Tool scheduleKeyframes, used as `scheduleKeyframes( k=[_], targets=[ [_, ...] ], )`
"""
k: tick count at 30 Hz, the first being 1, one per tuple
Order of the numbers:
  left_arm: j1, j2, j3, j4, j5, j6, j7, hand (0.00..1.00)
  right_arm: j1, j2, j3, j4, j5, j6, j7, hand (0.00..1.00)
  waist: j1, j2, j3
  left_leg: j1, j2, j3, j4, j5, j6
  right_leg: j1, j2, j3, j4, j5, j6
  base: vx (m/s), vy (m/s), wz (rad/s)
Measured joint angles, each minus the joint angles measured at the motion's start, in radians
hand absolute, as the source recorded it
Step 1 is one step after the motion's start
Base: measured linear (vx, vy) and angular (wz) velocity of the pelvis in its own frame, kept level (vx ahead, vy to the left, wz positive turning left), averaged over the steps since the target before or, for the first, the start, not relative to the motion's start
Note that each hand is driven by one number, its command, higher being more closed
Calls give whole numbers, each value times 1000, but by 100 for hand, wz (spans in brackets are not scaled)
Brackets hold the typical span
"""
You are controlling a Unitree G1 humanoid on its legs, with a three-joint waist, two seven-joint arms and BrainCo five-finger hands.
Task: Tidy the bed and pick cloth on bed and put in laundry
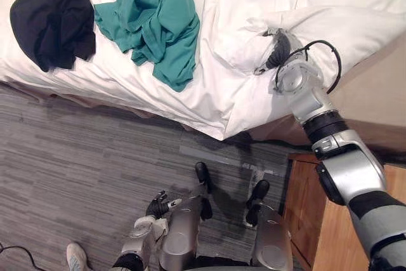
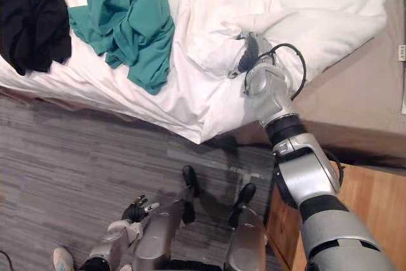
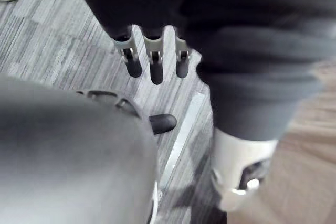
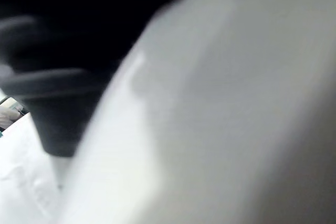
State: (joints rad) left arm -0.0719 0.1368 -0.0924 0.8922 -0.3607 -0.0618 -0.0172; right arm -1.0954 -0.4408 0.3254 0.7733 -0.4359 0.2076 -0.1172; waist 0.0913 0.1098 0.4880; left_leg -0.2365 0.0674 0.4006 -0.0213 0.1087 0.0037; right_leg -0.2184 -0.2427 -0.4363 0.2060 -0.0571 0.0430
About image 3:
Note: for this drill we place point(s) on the silver floor strip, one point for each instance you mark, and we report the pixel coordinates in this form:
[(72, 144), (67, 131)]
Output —
[(183, 134)]

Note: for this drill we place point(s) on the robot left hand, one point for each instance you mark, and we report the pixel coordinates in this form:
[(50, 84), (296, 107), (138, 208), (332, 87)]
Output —
[(210, 11)]

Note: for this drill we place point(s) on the robot left dark foot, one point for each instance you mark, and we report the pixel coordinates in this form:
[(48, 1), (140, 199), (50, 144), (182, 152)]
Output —
[(164, 123)]

